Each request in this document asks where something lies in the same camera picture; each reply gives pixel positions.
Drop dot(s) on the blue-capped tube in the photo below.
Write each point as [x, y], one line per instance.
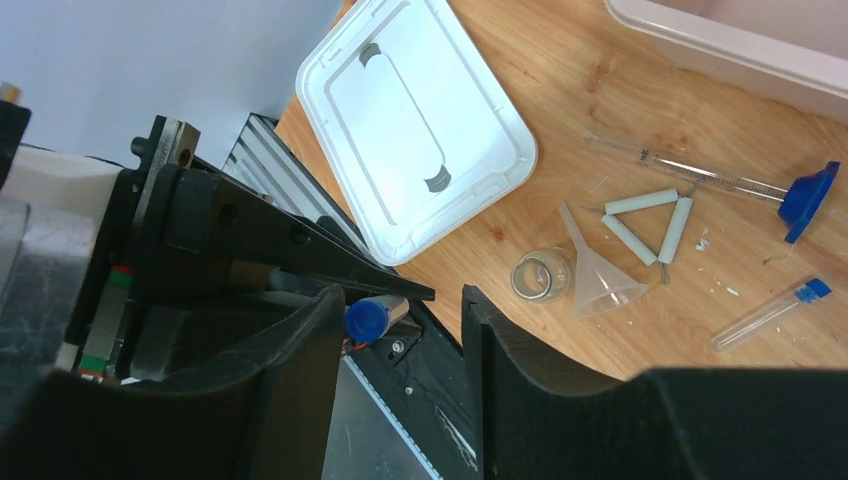
[368, 319]
[797, 298]

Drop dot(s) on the white clay triangle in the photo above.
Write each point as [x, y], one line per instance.
[649, 225]

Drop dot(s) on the pink plastic bin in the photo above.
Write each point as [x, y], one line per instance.
[794, 52]

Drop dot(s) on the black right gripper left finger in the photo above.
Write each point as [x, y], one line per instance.
[259, 409]

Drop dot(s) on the clear plastic funnel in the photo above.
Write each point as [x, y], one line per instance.
[600, 286]

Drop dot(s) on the white bin lid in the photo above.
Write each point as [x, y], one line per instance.
[419, 133]

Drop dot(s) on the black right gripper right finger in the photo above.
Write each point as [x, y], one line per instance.
[539, 414]

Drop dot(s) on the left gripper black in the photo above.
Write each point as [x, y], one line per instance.
[210, 215]

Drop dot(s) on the syringe with blue base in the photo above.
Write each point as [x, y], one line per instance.
[798, 204]

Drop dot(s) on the small glass beaker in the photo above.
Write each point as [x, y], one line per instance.
[544, 275]

